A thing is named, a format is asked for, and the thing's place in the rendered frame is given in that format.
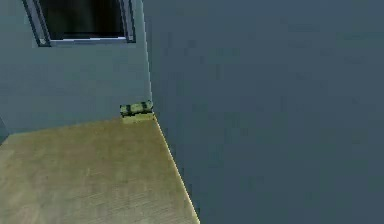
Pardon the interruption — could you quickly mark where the green roll with black bands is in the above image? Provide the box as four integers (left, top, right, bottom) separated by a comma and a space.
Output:
119, 100, 155, 118

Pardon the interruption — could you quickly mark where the dark window with grey frame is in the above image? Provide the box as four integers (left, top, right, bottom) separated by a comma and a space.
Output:
21, 0, 137, 48

